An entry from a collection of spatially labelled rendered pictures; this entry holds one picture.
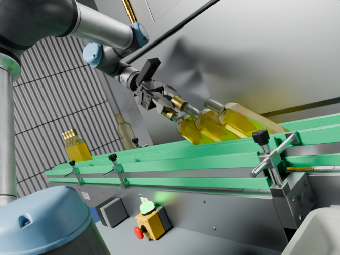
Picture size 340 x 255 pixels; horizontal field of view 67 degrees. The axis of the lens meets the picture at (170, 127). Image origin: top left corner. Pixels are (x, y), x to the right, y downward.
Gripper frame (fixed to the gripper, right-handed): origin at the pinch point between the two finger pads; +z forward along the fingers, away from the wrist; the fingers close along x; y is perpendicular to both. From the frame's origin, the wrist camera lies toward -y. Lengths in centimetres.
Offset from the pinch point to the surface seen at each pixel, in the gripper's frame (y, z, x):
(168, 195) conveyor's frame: 18.1, 15.7, 15.5
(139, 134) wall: 159, -137, -111
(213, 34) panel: -19.6, 0.0, -12.0
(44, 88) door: 106, -206, -34
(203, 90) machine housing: 0.9, -0.6, -14.9
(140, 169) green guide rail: 20.5, 1.6, 13.8
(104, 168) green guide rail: 37.4, -19.3, 13.9
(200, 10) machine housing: -24.0, -8.1, -13.8
